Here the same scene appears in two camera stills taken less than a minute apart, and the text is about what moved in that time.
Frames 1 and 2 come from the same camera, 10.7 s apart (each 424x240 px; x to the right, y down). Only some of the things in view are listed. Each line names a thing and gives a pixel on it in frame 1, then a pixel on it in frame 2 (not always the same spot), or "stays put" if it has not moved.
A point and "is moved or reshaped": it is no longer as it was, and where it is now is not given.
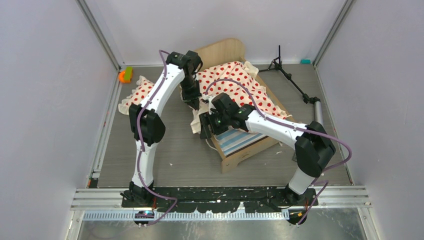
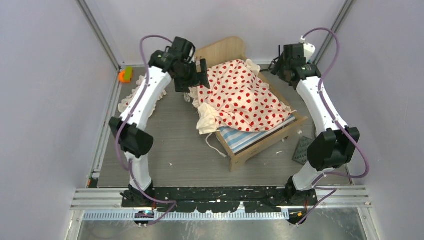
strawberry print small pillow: (144, 86) stays put
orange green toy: (126, 75) stays put
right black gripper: (205, 119) to (278, 66)
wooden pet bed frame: (231, 50) is moved or reshaped
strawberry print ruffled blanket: (236, 79) stays put
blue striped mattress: (233, 139) is moved or reshaped
